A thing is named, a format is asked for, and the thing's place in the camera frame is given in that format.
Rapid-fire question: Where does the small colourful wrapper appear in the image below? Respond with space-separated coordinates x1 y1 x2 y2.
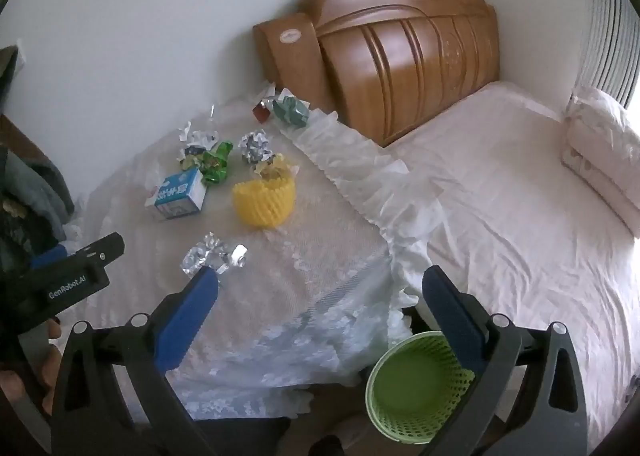
177 146 206 172

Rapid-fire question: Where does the crumpled green wrapper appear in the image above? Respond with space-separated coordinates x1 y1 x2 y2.
200 140 235 185

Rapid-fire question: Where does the crumpled teal wrapper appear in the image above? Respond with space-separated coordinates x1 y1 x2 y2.
271 90 312 128

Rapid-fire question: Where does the printed paper ball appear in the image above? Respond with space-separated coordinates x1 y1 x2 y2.
239 129 274 165

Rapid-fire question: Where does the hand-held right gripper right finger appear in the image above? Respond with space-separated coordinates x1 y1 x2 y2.
422 264 588 456

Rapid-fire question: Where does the grey pleated curtain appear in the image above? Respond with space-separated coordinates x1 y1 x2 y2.
574 0 640 107

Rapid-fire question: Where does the bed with white sheet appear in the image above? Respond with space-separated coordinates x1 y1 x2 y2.
384 80 640 453

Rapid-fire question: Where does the white lace tablecloth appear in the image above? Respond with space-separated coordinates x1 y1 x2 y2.
65 86 447 423

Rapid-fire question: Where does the person's black clothing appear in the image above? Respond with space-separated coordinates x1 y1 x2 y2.
197 416 293 456

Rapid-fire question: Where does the wooden headboard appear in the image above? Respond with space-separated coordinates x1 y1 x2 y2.
252 0 502 148

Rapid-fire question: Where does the yellow foam fruit net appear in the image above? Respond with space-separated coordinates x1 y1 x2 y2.
232 156 297 229

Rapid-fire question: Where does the blue white milk carton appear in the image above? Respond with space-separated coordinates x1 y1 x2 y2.
144 168 207 222

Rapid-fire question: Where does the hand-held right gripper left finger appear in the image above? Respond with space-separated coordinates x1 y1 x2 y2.
50 266 221 456

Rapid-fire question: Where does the white pillow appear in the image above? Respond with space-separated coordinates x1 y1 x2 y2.
560 84 640 237

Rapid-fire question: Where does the person's left hand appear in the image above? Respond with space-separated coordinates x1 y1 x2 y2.
0 317 64 418

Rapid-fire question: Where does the green plastic wastebasket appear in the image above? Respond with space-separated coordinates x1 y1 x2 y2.
365 331 477 440

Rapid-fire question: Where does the white paper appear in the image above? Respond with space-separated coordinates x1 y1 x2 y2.
178 121 220 157

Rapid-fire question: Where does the silver foil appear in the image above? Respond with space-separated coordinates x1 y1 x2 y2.
179 232 249 279

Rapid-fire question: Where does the dark cloth pile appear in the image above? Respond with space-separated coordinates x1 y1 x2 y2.
0 143 77 249

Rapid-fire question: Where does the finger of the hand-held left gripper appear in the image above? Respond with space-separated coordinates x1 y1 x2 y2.
27 232 126 273

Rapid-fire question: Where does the crumpled yellow brown wrapper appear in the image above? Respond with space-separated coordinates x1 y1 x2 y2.
254 155 292 183

